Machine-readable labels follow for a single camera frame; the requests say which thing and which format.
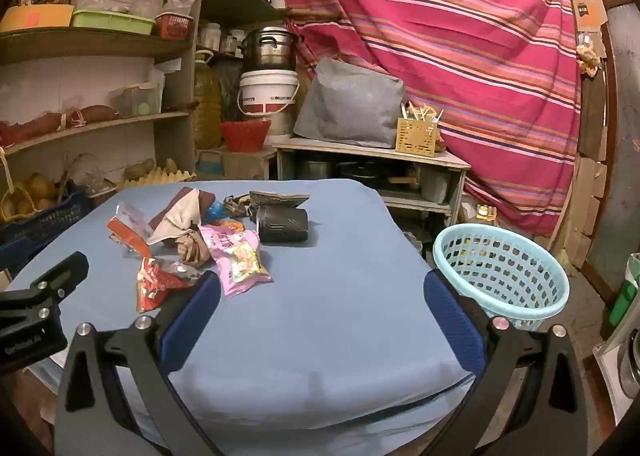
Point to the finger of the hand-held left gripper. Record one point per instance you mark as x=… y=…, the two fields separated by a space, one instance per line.
x=62 y=276

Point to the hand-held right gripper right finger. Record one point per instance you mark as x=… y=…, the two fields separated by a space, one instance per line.
x=450 y=321

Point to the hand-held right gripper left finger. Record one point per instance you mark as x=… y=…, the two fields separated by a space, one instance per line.
x=192 y=316

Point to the red snack wrapper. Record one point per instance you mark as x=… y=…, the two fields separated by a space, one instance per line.
x=160 y=283

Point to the light blue plastic basket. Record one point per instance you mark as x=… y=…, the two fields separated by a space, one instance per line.
x=500 y=276

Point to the brown paper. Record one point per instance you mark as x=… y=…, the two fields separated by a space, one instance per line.
x=192 y=248

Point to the pink snack packet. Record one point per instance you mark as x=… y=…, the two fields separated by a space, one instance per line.
x=237 y=258

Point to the white and red wrapper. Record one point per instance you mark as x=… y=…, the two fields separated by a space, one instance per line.
x=127 y=228

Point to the orange snack packet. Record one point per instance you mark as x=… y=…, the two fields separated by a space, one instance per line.
x=230 y=225

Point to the brown and beige wrapper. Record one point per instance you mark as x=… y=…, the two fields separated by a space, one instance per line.
x=177 y=216

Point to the blue plastic bag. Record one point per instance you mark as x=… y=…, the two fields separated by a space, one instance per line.
x=216 y=211

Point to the grey printed snack bag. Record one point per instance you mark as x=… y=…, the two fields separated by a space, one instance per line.
x=280 y=198

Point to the blue plastic crate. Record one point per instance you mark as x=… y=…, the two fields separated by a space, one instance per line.
x=45 y=221

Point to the plastic bottle yellow label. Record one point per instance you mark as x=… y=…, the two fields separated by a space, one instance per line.
x=484 y=212

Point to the blue table cloth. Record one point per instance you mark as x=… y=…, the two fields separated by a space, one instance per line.
x=320 y=336

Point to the yellow egg tray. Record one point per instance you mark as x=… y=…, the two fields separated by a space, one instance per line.
x=155 y=179

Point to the sweet potato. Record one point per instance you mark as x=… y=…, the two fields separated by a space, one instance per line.
x=95 y=113
x=35 y=126

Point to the cardboard box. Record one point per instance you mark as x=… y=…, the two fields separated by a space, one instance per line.
x=240 y=164

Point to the stack of cardboard pieces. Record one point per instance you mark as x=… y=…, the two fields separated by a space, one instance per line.
x=582 y=206

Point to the green bottle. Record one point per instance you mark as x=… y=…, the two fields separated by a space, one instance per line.
x=624 y=296

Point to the low wooden cabinet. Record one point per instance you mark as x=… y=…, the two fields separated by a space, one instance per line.
x=370 y=159

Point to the yellow utensil holder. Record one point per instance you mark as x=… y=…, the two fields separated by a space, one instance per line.
x=417 y=136

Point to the red plastic basket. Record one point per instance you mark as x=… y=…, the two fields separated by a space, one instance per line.
x=245 y=135

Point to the clear plastic container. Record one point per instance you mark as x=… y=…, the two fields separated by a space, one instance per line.
x=135 y=101

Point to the steel pot in cabinet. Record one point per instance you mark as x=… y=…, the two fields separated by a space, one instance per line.
x=315 y=169

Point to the large cooking oil bottle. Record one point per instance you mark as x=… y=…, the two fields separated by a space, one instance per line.
x=206 y=106

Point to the white plastic bucket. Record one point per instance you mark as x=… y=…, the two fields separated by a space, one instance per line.
x=267 y=96

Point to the curved wooden shelf unit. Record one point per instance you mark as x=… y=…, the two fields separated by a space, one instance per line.
x=100 y=44

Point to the grey cloth bag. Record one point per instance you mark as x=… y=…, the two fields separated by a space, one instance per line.
x=350 y=104

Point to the green plastic tray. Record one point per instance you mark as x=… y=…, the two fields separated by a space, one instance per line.
x=112 y=22

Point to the red striped cloth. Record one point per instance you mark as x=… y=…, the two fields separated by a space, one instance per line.
x=450 y=61

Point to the yellow box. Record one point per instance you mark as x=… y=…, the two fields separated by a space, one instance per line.
x=35 y=17

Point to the small red basket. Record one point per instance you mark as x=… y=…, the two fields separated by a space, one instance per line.
x=174 y=26

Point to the metal cooking pot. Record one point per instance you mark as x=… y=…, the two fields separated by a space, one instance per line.
x=267 y=49

